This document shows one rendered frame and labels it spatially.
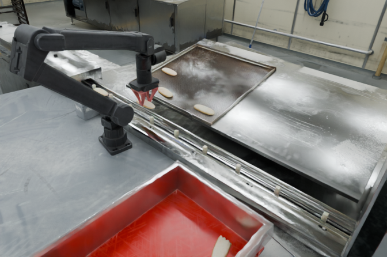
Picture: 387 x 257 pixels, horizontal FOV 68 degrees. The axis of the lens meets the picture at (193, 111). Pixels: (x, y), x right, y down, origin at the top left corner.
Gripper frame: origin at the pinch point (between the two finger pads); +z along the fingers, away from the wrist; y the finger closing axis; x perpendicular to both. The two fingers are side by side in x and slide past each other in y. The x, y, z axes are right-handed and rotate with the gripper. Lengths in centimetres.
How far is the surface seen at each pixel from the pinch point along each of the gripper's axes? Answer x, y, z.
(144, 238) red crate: -41, -35, 11
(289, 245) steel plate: -69, -11, 11
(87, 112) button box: 20.5, -14.3, 7.4
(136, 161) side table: -15.1, -17.4, 10.9
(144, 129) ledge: -7.1, -7.0, 6.6
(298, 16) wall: 91, 371, 31
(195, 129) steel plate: -17.3, 11.4, 10.6
